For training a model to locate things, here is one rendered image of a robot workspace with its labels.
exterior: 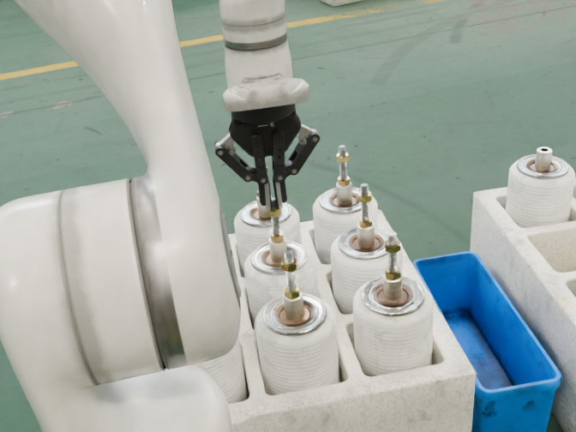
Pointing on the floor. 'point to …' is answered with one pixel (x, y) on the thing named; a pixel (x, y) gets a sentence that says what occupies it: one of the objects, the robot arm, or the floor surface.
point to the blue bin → (493, 345)
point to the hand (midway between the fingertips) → (272, 193)
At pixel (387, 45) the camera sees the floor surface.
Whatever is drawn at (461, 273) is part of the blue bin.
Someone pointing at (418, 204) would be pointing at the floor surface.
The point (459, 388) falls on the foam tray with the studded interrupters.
